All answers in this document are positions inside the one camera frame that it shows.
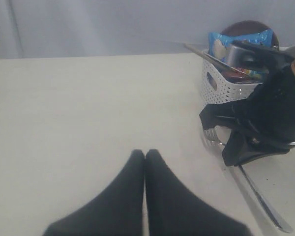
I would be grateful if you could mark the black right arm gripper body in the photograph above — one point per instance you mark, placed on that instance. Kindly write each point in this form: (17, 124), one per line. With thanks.
(271, 108)

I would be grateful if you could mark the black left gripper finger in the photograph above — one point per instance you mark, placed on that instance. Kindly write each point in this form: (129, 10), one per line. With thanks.
(173, 210)
(233, 115)
(241, 149)
(116, 211)

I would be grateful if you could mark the silver metal fork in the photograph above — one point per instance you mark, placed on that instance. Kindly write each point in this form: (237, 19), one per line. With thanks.
(270, 211)

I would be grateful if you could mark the wooden chopstick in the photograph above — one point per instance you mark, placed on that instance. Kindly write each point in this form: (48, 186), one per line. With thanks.
(212, 60)

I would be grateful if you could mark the blue chips snack bag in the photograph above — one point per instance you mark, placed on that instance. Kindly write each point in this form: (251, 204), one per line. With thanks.
(220, 43)

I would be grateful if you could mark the dark brown round plate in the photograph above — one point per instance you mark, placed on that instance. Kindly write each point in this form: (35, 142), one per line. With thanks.
(250, 27)

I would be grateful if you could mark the white perforated plastic basket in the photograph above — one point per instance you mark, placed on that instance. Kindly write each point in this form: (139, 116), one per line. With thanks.
(215, 89)

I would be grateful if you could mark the grey backdrop curtain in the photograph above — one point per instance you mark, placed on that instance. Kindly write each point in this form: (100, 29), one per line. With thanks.
(80, 28)

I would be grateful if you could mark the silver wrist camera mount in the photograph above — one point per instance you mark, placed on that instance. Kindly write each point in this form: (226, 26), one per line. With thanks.
(250, 56)

